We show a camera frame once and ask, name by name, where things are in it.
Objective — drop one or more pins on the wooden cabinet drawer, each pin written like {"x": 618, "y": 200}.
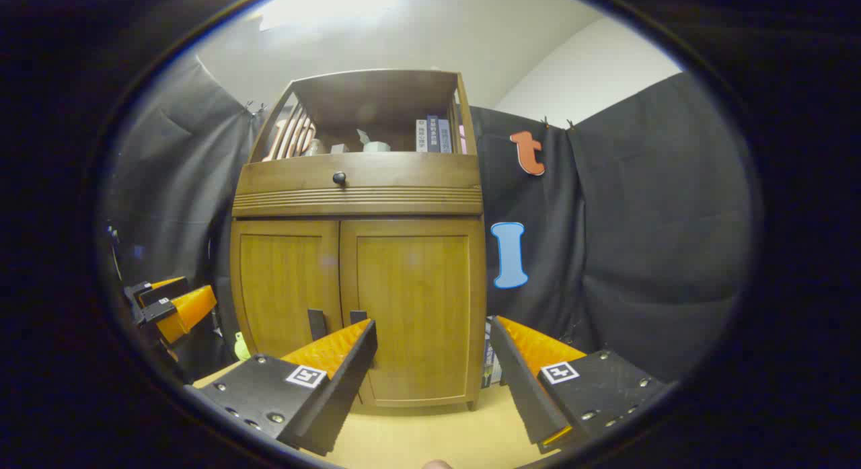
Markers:
{"x": 403, "y": 173}

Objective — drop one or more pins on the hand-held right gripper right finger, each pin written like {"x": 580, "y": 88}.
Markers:
{"x": 521, "y": 381}

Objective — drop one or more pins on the green toy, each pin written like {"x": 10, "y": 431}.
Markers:
{"x": 241, "y": 348}

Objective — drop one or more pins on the light blue book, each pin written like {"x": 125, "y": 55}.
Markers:
{"x": 444, "y": 136}

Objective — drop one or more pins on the wooden cabinet door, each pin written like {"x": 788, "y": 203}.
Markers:
{"x": 282, "y": 280}
{"x": 414, "y": 307}

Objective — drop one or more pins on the white paper piece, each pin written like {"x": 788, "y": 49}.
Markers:
{"x": 363, "y": 136}

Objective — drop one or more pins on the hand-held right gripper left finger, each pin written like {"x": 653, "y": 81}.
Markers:
{"x": 350, "y": 375}

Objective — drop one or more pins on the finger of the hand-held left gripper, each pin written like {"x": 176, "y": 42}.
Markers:
{"x": 188, "y": 309}
{"x": 158, "y": 291}

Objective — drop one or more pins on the white printed box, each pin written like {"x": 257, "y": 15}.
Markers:
{"x": 491, "y": 368}

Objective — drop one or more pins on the ceiling light panel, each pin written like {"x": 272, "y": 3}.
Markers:
{"x": 323, "y": 5}

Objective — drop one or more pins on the black drawer knob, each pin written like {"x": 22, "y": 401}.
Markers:
{"x": 339, "y": 178}

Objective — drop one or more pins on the pale round jar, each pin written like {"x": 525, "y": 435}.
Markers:
{"x": 377, "y": 147}

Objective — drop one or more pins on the wooden double-door shoe cabinet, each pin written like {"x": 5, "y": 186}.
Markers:
{"x": 356, "y": 201}

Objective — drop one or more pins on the black backdrop cloth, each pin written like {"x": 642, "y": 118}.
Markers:
{"x": 639, "y": 220}

